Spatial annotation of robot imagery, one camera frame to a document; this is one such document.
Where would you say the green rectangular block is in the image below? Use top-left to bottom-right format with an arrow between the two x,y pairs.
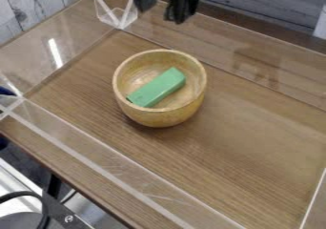
126,67 -> 186,108

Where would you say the brown wooden bowl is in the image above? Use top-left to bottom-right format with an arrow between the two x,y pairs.
113,49 -> 208,128

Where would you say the blue object at left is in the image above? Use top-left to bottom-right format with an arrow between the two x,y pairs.
0,86 -> 16,96

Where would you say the black table leg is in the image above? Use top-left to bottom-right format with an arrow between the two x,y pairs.
47,175 -> 63,199

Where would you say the clear acrylic corner bracket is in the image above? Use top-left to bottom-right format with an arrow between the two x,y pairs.
94,0 -> 139,30

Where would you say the clear acrylic tray wall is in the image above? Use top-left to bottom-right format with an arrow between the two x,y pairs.
0,0 -> 326,229

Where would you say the black cable loop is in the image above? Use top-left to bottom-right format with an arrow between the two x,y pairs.
0,191 -> 50,229

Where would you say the black metal bracket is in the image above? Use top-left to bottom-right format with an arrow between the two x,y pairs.
42,194 -> 95,229

